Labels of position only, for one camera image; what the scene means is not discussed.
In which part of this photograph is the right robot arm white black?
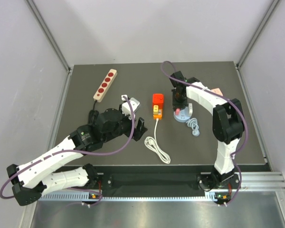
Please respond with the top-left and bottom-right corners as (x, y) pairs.
(170, 71), (245, 191)

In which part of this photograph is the white cord with plug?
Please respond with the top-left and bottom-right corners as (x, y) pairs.
(144, 118), (171, 164)

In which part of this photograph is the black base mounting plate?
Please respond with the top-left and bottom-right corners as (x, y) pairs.
(97, 172), (238, 195)

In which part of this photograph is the purple cable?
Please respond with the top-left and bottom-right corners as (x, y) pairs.
(0, 95), (136, 205)
(161, 61), (249, 206)

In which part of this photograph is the blue socket grey cord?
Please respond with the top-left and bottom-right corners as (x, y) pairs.
(185, 118), (201, 137)

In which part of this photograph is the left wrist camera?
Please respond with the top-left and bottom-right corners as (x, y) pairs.
(121, 95), (141, 120)

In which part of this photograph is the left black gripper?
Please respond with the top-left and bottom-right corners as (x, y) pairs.
(103, 104), (147, 143)

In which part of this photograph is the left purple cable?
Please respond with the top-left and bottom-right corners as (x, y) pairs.
(0, 95), (136, 205)

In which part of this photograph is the orange power strip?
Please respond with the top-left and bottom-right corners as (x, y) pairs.
(153, 109), (163, 120)

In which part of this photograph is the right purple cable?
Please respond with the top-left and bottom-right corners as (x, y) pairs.
(161, 61), (249, 206)

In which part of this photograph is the blue round power socket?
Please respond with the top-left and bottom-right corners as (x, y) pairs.
(173, 106), (192, 123)

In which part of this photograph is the pink square adapter plug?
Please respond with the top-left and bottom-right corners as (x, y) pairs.
(175, 108), (180, 116)

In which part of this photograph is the white usb charger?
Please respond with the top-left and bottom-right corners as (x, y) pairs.
(188, 103), (193, 115)

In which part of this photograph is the red plug adapter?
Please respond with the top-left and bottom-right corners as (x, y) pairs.
(152, 93), (164, 109)

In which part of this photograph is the yellow cube charger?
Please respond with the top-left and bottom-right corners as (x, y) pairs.
(153, 105), (160, 116)

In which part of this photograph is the grey slotted cable duct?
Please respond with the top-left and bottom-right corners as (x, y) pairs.
(39, 191), (218, 202)

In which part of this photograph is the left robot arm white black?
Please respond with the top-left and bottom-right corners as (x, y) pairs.
(0, 108), (147, 206)

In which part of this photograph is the beige red power strip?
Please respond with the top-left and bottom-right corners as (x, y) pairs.
(93, 69), (117, 103)

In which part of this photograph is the pink cube adapter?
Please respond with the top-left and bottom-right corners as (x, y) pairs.
(211, 88), (223, 96)

